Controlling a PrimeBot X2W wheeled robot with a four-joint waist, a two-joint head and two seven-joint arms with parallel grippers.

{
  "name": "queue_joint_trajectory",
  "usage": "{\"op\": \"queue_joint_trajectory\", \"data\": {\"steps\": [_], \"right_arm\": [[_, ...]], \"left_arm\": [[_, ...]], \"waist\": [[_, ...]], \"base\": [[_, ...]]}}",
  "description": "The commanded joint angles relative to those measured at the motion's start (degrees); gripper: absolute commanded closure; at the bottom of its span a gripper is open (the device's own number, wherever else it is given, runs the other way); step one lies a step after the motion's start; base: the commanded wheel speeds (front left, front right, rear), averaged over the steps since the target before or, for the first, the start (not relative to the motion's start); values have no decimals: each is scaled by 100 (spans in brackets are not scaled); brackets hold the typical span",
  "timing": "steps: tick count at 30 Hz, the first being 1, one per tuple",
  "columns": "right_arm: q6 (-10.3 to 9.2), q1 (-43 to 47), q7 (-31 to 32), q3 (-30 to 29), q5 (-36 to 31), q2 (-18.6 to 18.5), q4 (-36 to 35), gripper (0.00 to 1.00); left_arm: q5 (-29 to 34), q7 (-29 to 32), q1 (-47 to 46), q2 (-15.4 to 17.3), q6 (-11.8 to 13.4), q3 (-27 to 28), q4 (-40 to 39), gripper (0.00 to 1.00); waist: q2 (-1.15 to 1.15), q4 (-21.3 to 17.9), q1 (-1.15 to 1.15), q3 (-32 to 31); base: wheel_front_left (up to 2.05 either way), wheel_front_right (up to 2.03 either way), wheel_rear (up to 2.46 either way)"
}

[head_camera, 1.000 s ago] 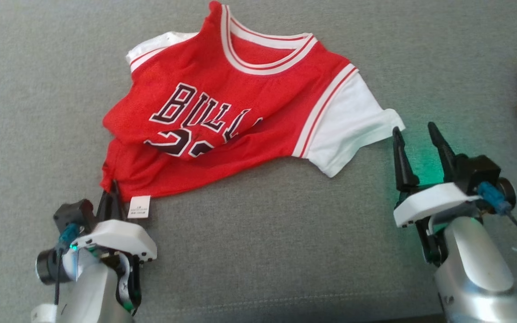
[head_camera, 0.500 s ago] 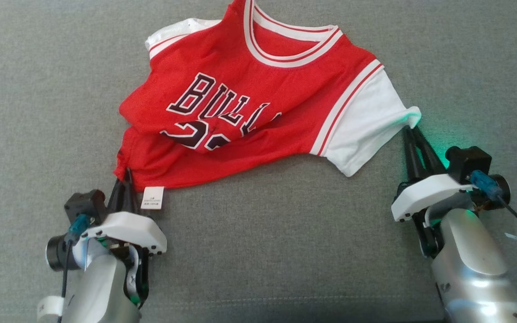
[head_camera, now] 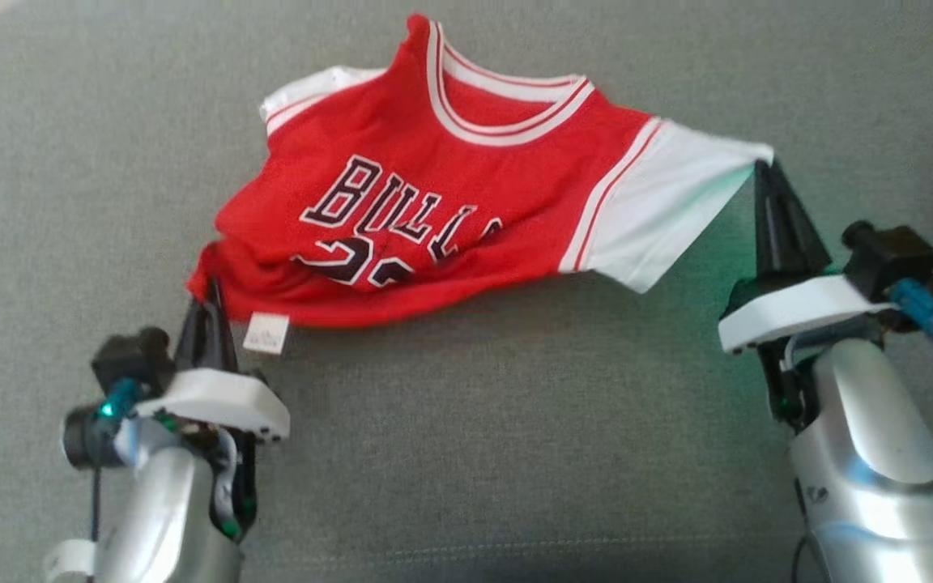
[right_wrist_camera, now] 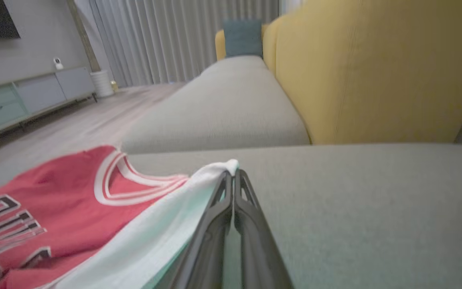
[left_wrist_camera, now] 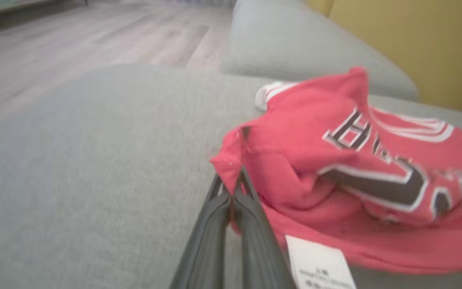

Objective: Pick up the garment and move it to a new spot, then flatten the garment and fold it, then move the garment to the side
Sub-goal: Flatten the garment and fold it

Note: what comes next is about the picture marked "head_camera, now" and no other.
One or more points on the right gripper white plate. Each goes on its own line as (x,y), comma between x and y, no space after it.
(798,308)

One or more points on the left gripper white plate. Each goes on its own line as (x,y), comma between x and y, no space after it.
(215,401)

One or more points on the red white basketball jersey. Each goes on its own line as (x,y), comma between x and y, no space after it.
(434,243)

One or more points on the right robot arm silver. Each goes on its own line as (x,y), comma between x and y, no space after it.
(871,453)

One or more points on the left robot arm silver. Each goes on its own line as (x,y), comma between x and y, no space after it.
(159,518)

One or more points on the left wrist teal connector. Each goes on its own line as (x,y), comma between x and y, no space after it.
(120,398)

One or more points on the right wrist blue connector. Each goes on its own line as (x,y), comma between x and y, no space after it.
(920,308)

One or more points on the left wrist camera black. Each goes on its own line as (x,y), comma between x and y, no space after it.
(130,360)

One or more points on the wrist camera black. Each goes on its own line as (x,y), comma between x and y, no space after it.
(130,360)
(892,255)

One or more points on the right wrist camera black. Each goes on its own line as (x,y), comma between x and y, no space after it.
(892,255)

